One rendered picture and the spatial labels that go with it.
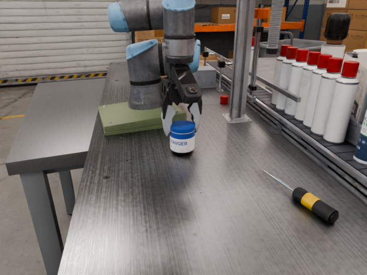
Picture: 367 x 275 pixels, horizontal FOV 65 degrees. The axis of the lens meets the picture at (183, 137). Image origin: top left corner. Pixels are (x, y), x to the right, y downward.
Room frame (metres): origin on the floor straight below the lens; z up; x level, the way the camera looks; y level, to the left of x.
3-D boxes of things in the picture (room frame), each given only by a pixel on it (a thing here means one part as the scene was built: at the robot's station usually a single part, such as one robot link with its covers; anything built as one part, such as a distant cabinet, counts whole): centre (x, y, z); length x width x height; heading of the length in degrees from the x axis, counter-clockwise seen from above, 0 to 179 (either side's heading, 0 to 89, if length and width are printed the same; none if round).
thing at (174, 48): (0.75, 0.01, 1.11); 0.08 x 0.08 x 0.05
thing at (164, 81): (0.76, 0.01, 1.03); 0.09 x 0.08 x 0.12; 20
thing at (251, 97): (1.05, -0.28, 1.05); 0.10 x 0.04 x 0.33; 100
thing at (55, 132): (1.24, 0.19, 0.81); 0.90 x 0.90 x 0.04; 20
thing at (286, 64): (0.95, -0.34, 0.98); 0.05 x 0.05 x 0.20
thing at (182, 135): (0.73, 0.00, 0.87); 0.07 x 0.07 x 0.07
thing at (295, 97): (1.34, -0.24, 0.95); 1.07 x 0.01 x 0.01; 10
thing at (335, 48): (1.19, -0.59, 1.03); 0.09 x 0.09 x 0.30
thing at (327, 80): (0.75, -0.38, 0.98); 0.05 x 0.05 x 0.20
